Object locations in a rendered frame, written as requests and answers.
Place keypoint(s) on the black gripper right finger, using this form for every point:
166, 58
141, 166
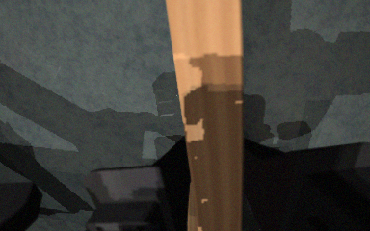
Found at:
273, 179

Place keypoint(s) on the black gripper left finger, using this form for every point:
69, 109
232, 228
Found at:
167, 182

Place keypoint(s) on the light wooden board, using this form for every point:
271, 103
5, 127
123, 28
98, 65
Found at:
207, 50

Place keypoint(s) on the wooden post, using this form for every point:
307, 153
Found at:
192, 215

